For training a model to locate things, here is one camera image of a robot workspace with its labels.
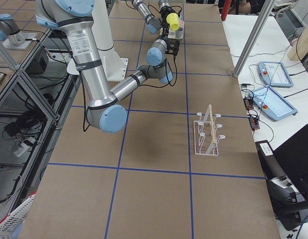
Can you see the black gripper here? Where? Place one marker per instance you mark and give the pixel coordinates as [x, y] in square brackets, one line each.
[165, 30]
[165, 10]

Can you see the yellow plastic cup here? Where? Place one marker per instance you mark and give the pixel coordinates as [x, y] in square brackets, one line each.
[173, 20]

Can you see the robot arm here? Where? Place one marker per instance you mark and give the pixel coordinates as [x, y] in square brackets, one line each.
[86, 25]
[153, 24]

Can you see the beige paper cup tray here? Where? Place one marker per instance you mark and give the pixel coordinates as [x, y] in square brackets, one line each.
[171, 34]

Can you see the grey plastic cup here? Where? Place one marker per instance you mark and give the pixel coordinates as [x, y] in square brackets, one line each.
[179, 34]

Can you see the blue teach pendant far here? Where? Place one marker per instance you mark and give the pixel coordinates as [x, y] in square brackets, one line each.
[274, 74]

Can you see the blue teach pendant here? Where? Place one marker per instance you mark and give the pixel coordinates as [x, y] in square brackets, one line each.
[274, 74]
[272, 104]

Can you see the blue teach pendant near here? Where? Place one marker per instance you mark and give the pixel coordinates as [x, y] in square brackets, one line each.
[272, 104]

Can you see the brown paper table mat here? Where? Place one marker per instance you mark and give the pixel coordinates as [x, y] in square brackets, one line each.
[145, 182]

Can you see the black laptop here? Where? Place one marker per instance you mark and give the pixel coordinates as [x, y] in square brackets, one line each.
[292, 156]

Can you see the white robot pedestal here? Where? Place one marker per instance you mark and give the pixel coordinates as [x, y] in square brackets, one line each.
[114, 66]

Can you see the white wire cup rack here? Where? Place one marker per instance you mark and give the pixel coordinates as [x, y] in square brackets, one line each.
[205, 129]

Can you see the aluminium frame post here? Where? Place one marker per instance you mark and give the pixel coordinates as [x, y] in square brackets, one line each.
[255, 32]

